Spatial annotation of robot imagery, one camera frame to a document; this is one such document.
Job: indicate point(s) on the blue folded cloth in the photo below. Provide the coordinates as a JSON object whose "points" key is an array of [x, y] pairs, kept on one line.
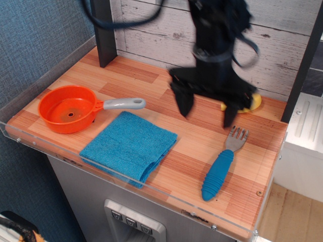
{"points": [[129, 148]]}

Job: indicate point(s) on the blue handled metal fork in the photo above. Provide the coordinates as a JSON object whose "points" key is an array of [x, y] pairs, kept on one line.
{"points": [[217, 173]]}

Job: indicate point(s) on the dark grey left post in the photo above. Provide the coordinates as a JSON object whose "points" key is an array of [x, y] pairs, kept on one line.
{"points": [[105, 39]]}

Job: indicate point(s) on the dark grey post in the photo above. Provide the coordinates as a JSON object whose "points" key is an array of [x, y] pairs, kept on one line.
{"points": [[105, 39], [304, 67]]}

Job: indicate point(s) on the white ribbed appliance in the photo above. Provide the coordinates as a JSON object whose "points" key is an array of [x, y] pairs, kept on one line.
{"points": [[299, 167]]}

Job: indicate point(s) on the silver dispenser button panel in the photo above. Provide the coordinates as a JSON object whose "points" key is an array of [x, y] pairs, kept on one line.
{"points": [[129, 225]]}

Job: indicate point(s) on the orange toy pan grey handle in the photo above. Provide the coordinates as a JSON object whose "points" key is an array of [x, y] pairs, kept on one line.
{"points": [[72, 108]]}

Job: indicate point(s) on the dark grey right post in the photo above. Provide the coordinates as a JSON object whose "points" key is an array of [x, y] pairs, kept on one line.
{"points": [[304, 67]]}

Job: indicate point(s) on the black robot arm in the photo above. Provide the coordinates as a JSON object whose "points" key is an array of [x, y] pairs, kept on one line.
{"points": [[218, 25]]}

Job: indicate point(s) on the grey toy fridge cabinet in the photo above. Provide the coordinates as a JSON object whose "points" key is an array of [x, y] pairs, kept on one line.
{"points": [[86, 194]]}

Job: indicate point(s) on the clear acrylic guard rail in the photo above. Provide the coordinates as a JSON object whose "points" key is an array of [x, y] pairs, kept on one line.
{"points": [[176, 183]]}

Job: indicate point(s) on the black orange object corner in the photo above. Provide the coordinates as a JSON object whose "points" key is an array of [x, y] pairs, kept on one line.
{"points": [[16, 228]]}

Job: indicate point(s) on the yellow toy banana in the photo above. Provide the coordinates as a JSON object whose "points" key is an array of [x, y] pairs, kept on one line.
{"points": [[255, 101]]}

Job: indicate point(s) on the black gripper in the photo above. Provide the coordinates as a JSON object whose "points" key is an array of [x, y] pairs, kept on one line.
{"points": [[216, 80]]}

